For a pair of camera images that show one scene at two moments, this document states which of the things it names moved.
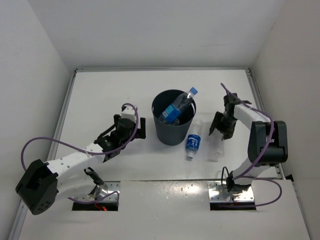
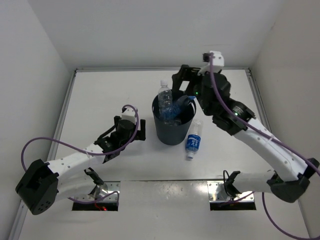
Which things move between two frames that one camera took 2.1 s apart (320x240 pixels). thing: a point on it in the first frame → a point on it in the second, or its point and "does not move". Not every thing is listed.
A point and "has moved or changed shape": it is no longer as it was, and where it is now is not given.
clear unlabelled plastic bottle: [215, 149] → [165, 102]
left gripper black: [140, 132] does not move
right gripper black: [227, 133] → [187, 74]
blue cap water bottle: [172, 114] has moved or changed shape
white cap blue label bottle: [193, 140] does not move
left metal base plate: [106, 189] does not move
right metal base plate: [217, 193] does not move
